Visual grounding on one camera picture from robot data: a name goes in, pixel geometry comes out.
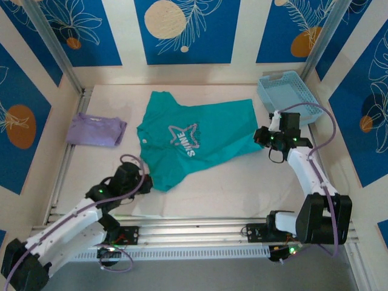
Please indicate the teal printed t-shirt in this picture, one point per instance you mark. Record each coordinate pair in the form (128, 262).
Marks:
(212, 127)

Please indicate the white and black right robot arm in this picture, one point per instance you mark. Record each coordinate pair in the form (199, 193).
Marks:
(321, 218)

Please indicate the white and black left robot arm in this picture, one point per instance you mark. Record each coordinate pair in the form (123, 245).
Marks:
(66, 224)

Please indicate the folded purple t-shirt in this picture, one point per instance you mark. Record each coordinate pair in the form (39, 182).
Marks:
(91, 130)

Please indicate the light blue perforated plastic basket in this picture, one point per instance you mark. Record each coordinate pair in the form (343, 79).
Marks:
(288, 91)

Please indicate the black controller board with LEDs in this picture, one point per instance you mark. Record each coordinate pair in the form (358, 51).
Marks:
(282, 252)
(106, 253)

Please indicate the white marble-pattern table cover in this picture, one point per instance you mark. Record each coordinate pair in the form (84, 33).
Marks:
(227, 188)

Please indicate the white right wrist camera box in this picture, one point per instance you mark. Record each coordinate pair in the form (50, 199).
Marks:
(275, 119)

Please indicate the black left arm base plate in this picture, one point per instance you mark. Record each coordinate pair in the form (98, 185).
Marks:
(128, 235)

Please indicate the aluminium rail frame beam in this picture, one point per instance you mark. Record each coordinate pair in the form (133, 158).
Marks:
(194, 230)

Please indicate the aluminium corner post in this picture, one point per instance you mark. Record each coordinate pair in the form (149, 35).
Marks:
(324, 39)
(54, 45)

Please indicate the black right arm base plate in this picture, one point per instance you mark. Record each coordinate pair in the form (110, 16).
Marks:
(256, 232)

